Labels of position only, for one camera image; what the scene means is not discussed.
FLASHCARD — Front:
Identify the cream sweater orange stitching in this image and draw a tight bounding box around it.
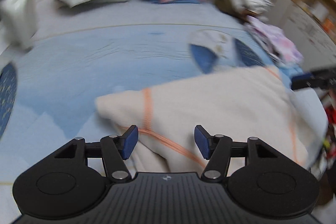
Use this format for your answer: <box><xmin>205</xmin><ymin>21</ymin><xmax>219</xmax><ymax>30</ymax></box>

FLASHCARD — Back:
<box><xmin>95</xmin><ymin>66</ymin><xmax>328</xmax><ymax>173</ymax></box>

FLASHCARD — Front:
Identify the purple pink tie-dye shirt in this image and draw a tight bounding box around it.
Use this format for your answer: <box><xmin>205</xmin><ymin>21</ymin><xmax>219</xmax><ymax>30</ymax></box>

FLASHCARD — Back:
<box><xmin>244</xmin><ymin>16</ymin><xmax>303</xmax><ymax>67</ymax></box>

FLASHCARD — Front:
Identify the white plastic mug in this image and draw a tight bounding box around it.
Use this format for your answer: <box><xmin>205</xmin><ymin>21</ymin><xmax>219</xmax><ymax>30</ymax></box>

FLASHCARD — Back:
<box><xmin>1</xmin><ymin>0</ymin><xmax>38</xmax><ymax>51</ymax></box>

